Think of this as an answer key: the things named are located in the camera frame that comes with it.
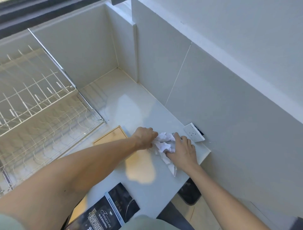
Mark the person's right hand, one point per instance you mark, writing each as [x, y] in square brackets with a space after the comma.
[183, 154]

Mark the person's left hand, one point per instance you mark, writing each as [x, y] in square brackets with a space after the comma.
[144, 138]

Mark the white paper scraps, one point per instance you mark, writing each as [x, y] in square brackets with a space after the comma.
[163, 144]

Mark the wooden tissue box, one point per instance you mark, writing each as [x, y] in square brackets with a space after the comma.
[113, 137]

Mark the black coffee bag with clip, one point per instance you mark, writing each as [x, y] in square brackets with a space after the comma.
[127, 206]

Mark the person's left forearm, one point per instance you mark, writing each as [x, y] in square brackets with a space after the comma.
[71, 177]

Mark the person's right forearm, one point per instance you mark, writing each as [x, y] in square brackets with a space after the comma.
[225, 199]

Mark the white countertop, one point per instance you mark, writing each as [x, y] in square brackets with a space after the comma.
[132, 106]

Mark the dark rectangular trash bin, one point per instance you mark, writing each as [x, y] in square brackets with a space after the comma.
[189, 192]

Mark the blue jeans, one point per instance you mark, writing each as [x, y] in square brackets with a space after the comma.
[172, 211]

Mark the pale green shirt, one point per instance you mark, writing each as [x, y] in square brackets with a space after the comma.
[146, 224]

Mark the dark grey mat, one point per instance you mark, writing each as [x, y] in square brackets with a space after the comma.
[298, 224]

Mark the white wall socket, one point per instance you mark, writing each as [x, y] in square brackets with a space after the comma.
[193, 132]

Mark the dark window frame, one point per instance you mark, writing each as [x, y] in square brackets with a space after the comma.
[35, 14]

